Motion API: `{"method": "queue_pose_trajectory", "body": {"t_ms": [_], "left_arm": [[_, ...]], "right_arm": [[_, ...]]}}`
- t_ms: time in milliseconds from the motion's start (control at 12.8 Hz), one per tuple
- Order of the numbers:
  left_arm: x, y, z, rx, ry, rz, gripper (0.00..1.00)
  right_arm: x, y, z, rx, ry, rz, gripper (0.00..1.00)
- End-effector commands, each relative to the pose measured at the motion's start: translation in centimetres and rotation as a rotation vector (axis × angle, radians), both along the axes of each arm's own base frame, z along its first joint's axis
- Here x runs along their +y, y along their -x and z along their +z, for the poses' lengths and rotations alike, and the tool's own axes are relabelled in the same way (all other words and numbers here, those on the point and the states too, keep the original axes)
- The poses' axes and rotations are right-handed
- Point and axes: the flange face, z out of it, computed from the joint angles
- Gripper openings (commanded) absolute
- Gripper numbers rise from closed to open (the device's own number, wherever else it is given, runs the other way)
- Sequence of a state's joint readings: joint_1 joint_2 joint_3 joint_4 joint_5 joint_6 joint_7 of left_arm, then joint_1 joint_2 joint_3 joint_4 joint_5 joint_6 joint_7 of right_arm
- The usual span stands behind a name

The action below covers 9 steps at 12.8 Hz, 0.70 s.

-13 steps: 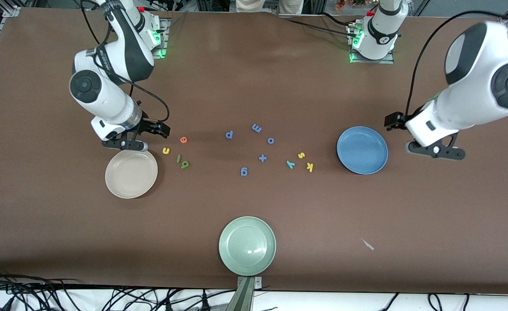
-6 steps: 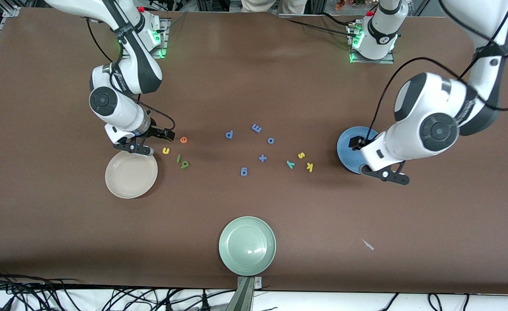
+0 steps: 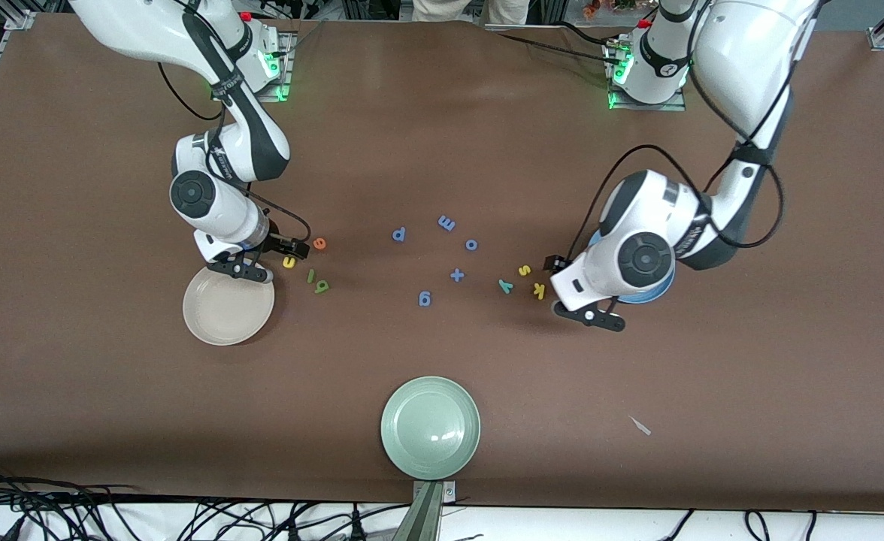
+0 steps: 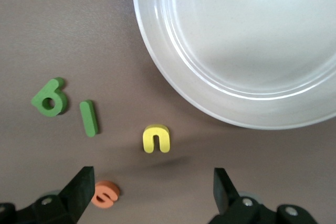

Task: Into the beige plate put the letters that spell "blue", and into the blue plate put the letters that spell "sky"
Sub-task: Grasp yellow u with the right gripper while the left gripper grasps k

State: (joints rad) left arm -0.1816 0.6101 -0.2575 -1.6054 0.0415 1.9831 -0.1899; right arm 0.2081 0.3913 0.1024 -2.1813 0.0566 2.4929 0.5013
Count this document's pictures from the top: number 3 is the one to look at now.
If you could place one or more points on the beige round plate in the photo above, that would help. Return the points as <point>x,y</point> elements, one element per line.
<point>224,315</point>

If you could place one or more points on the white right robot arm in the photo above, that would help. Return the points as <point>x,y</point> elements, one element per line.
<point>224,218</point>

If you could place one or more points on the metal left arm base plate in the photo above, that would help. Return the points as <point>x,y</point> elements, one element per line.
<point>617,106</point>

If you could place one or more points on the blue foam letter m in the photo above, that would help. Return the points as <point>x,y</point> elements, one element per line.
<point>446,223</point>

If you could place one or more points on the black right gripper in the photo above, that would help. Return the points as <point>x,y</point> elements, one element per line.
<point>280,245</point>

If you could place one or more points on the green foam letter b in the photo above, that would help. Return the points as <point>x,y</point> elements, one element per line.
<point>322,285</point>

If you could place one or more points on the pale green round plate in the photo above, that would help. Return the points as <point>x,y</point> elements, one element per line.
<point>431,428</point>

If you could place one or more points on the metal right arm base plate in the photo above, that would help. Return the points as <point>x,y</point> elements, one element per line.
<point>286,68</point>

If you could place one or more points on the blue foam letter p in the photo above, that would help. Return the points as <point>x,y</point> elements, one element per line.
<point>399,234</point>

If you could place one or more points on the white tape scrap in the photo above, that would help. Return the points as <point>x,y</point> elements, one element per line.
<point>641,426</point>

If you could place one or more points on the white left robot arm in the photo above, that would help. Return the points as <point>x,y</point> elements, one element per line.
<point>630,203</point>

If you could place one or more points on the grey metal mounting post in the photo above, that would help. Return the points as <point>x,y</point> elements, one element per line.
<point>425,511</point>

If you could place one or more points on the orange background object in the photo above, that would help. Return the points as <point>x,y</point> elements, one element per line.
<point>591,9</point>

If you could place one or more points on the brown table cover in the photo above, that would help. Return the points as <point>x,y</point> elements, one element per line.
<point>442,150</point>

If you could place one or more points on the blue round plate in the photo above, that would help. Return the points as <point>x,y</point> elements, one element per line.
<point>660,291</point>

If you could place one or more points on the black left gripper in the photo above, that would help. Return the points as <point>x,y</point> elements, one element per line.
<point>557,264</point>

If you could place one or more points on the person in beige trousers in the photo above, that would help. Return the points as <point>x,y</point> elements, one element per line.
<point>438,9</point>

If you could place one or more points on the teal foam letter y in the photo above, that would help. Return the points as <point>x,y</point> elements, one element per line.
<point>506,285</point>

